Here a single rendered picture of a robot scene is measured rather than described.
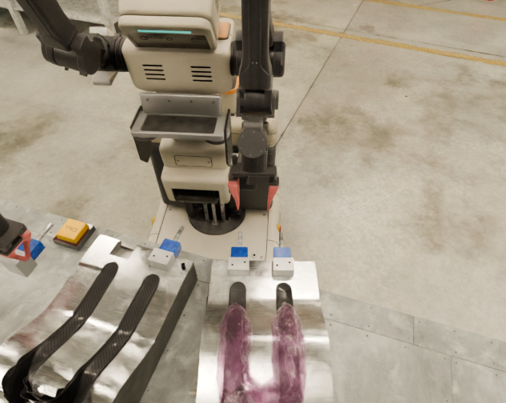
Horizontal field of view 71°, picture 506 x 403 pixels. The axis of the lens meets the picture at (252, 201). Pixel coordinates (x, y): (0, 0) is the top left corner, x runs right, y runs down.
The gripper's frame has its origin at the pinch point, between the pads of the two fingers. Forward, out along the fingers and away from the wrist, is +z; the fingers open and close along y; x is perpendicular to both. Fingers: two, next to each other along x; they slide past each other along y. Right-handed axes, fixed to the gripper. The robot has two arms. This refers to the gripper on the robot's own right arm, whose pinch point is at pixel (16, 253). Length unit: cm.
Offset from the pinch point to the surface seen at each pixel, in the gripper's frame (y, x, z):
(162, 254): 29.4, 11.8, 3.5
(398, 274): 106, 85, 97
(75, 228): -1.4, 16.0, 11.7
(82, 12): -207, 269, 75
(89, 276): 14.5, 2.6, 6.4
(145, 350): 35.7, -8.3, 5.8
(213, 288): 42.4, 10.3, 9.6
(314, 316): 66, 10, 8
